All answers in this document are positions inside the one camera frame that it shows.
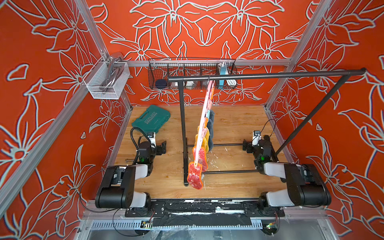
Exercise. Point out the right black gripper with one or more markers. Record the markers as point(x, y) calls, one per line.
point(249, 146)

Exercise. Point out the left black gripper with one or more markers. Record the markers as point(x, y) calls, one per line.
point(162, 151)

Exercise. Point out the red patterned insole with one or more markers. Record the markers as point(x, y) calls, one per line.
point(194, 177)

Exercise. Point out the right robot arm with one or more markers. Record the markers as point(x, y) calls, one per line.
point(305, 186)

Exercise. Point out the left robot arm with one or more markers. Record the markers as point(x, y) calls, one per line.
point(117, 189)

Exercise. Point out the pink clip hanger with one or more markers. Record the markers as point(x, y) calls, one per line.
point(205, 112)

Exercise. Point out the green tool case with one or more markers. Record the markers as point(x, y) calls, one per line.
point(152, 120)

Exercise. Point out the yellow insole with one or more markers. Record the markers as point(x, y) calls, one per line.
point(206, 135)

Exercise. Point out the dark grey insole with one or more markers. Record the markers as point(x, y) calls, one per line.
point(210, 126)

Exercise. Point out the white mesh basket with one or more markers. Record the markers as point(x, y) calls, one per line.
point(107, 79)

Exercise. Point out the black garment rack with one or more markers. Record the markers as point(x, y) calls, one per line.
point(244, 118)

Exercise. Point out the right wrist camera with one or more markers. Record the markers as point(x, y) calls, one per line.
point(256, 138)

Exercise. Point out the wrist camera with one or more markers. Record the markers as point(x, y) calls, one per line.
point(256, 138)
point(152, 137)

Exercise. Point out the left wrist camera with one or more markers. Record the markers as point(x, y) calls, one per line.
point(152, 137)

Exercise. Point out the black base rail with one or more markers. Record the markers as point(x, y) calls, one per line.
point(197, 213)

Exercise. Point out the black wire basket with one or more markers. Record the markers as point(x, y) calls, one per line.
point(161, 69)

